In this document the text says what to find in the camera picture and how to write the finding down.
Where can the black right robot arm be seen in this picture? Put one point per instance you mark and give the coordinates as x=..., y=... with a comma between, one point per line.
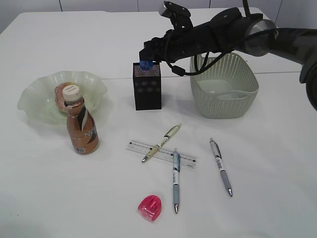
x=232, y=30

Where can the black mesh pen holder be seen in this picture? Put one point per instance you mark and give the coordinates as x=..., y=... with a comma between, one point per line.
x=147, y=87

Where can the pink pencil sharpener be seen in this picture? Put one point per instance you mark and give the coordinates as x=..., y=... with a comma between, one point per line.
x=150, y=208

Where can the cream barrel pen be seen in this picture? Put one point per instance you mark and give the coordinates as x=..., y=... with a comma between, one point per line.
x=157, y=147

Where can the grey-green woven plastic basket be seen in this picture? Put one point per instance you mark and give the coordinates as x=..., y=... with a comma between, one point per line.
x=226, y=90

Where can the white grey grip pen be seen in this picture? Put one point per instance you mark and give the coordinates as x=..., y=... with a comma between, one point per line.
x=218, y=158

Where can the blue pencil sharpener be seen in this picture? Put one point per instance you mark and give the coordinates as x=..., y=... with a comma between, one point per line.
x=146, y=64

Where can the blue-grey grip pen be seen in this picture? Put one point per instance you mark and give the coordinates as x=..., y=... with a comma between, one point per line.
x=175, y=187

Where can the clear plastic ruler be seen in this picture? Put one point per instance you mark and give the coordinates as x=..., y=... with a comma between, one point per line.
x=187, y=161

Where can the pale green wavy glass plate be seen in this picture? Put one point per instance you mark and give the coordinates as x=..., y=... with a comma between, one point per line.
x=38, y=99

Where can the sugared bread bun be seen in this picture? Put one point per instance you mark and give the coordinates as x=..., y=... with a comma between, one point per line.
x=59, y=99

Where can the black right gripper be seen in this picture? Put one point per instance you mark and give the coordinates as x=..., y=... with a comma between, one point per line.
x=173, y=46

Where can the brown coffee drink bottle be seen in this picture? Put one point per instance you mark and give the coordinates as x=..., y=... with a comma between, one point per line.
x=80, y=124

